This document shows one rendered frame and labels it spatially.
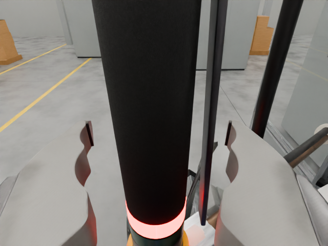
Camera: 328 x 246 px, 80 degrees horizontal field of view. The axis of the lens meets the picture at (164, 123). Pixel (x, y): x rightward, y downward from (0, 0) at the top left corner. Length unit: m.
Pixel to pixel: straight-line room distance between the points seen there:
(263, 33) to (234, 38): 2.57
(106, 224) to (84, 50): 6.47
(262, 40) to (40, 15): 11.27
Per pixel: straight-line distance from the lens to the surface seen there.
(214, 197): 0.72
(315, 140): 0.33
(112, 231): 2.03
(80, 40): 7.71
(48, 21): 13.81
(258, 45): 8.37
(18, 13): 14.53
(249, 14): 5.93
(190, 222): 0.20
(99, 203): 2.22
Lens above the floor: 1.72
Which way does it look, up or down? 32 degrees down
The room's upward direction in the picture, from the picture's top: straight up
